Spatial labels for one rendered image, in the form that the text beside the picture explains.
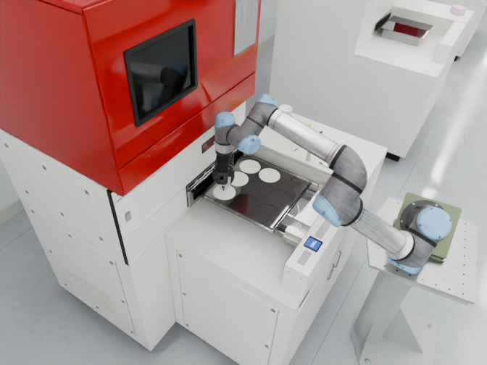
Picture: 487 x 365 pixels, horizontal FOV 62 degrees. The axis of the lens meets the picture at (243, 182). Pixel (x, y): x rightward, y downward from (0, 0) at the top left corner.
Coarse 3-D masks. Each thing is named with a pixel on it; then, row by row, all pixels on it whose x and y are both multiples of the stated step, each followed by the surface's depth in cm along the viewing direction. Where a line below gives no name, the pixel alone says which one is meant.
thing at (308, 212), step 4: (312, 200) 181; (308, 204) 179; (304, 208) 177; (308, 208) 177; (312, 208) 177; (304, 212) 175; (308, 212) 175; (312, 212) 175; (316, 212) 175; (304, 216) 173; (308, 216) 173; (312, 216) 174; (316, 216) 174; (312, 220) 172; (296, 228) 168; (304, 228) 168; (304, 232) 166; (284, 236) 164; (284, 240) 166; (288, 240) 164; (292, 240) 163; (292, 244) 164; (296, 244) 163
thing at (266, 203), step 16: (240, 160) 196; (256, 160) 196; (256, 176) 188; (288, 176) 189; (208, 192) 179; (240, 192) 180; (256, 192) 180; (272, 192) 181; (288, 192) 181; (240, 208) 172; (256, 208) 173; (272, 208) 173; (272, 224) 166
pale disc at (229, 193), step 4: (216, 188) 181; (228, 188) 181; (232, 188) 181; (216, 192) 179; (220, 192) 179; (224, 192) 179; (228, 192) 179; (232, 192) 179; (216, 196) 177; (220, 196) 177; (224, 196) 177; (228, 196) 177; (232, 196) 177
